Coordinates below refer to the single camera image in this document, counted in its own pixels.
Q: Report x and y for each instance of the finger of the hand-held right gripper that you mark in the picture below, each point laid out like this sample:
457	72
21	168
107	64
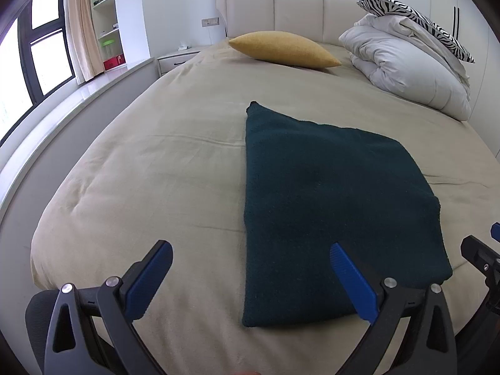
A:
480	256
496	232

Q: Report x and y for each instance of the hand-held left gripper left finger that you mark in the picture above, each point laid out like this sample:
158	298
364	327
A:
148	281

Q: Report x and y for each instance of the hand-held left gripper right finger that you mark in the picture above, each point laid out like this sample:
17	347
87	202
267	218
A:
351	281

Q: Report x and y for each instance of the dark teal knit sweater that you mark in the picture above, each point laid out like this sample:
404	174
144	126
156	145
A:
332	203

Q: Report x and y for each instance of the bed with beige sheet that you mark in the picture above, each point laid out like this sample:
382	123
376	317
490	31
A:
156	172

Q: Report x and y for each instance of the white folded duvet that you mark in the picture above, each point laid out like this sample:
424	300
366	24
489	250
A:
406	70

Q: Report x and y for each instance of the white window ledge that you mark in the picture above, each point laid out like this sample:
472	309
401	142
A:
78	101

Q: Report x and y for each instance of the red box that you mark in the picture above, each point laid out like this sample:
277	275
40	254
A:
114	63

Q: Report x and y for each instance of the white nightstand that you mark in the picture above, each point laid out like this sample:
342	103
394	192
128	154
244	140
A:
177	58

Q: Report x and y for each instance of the zebra striped pillow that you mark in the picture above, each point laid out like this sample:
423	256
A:
418	17

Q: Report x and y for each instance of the white wardrobe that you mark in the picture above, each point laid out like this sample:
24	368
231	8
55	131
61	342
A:
472	4

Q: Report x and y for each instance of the green lidded container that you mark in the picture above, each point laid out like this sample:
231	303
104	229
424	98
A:
108	49

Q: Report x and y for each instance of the small white box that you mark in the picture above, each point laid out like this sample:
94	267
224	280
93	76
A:
183	46

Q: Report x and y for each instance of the yellow pillow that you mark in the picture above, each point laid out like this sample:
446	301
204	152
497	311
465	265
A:
281	49

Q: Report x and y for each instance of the beige curtain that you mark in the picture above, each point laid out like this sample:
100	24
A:
82	27

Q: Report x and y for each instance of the white shelf unit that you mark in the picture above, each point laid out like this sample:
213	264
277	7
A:
107	19

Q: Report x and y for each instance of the cream padded headboard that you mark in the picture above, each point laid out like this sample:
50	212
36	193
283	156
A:
297	11

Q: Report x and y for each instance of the black framed window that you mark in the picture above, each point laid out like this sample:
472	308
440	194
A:
25	35

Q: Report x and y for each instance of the wall socket panel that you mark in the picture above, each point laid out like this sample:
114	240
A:
210	22

